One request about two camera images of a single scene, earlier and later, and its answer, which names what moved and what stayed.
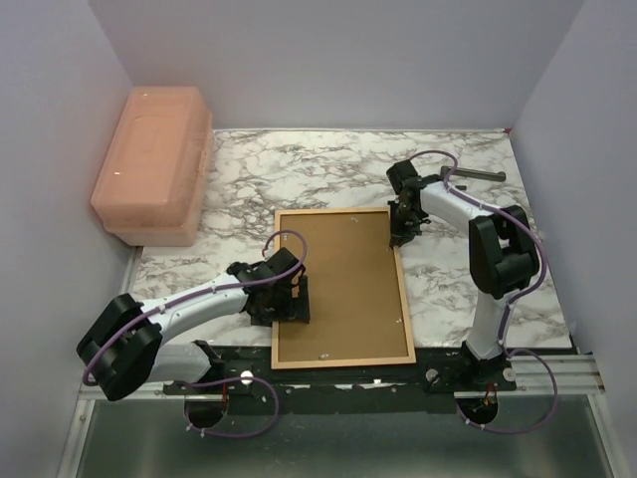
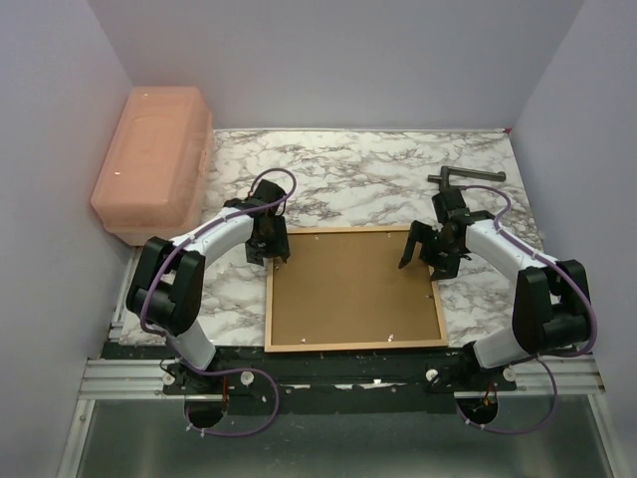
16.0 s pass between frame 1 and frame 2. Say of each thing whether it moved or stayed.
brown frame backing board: moved
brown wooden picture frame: moved
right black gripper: moved
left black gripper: moved
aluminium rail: stayed
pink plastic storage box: stayed
